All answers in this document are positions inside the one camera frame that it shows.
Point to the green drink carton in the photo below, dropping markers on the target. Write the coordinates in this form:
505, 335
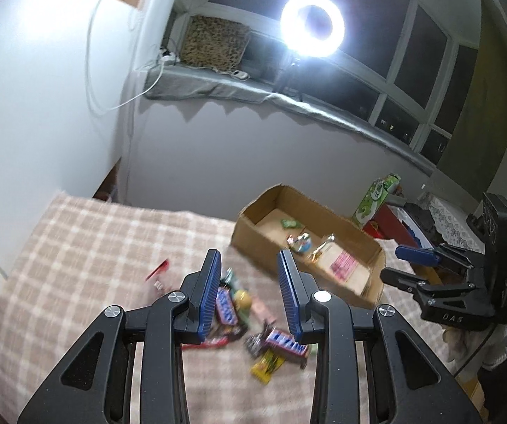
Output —
375, 201

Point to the red box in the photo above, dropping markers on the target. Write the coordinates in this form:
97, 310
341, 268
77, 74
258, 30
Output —
386, 223

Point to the person's right forearm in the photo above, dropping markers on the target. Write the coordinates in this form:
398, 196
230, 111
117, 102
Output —
496, 344

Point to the olive curtain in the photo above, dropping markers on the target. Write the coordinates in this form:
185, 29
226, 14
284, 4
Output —
479, 97

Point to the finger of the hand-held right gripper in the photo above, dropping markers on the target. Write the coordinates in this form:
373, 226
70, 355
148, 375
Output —
412, 254
399, 277

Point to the clear bag pink label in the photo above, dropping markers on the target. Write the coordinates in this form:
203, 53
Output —
344, 265

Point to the brown cardboard box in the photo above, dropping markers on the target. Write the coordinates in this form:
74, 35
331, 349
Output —
253, 234

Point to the white cabinet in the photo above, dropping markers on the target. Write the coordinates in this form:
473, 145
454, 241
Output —
37, 97

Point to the small light green packet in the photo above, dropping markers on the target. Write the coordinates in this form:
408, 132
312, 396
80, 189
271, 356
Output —
289, 224

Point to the blue brown chocolate bar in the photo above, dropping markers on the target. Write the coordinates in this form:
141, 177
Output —
226, 305

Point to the blue red snack bar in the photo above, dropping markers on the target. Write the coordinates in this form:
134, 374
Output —
282, 343

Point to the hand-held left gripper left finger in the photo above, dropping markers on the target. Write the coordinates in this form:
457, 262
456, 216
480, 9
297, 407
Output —
207, 296

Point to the white lace cloth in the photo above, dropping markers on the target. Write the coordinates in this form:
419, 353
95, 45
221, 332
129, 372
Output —
450, 221

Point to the dark silver snack packet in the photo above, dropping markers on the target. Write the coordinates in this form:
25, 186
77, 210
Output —
254, 344

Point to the grey sill cloth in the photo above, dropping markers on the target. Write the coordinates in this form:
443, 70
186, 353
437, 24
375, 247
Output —
218, 88

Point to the leopard print cushion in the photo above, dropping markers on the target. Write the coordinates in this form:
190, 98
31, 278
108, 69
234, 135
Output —
216, 44

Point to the yellow snack packet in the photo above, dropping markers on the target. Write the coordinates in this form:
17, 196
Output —
269, 364

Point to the colourful snack packet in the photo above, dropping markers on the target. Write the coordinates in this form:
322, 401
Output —
301, 243

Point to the yellow green snack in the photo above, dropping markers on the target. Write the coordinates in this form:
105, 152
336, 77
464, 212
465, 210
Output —
243, 302

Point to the small white charger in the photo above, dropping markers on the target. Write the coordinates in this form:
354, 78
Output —
240, 74

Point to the gold snack packet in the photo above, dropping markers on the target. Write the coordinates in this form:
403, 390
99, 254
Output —
322, 249

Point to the red dark snack packet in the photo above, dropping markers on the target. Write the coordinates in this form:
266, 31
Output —
158, 274

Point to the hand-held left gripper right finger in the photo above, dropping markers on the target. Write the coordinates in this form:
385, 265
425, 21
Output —
289, 296

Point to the pink snack packet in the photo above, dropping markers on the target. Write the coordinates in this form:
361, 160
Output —
262, 311

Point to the green snack packet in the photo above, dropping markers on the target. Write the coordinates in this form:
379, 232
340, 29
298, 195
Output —
232, 280

